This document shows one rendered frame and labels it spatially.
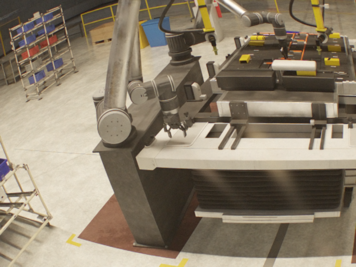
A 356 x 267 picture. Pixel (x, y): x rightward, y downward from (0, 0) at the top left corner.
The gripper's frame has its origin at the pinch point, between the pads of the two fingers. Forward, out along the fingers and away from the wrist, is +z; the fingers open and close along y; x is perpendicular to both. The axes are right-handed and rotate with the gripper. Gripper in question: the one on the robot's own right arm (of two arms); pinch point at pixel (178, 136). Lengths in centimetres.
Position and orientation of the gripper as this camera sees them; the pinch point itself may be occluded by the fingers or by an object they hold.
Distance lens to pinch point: 254.4
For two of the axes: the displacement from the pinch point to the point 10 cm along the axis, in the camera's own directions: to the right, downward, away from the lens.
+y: -9.3, 0.6, 3.6
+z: 2.3, 8.7, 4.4
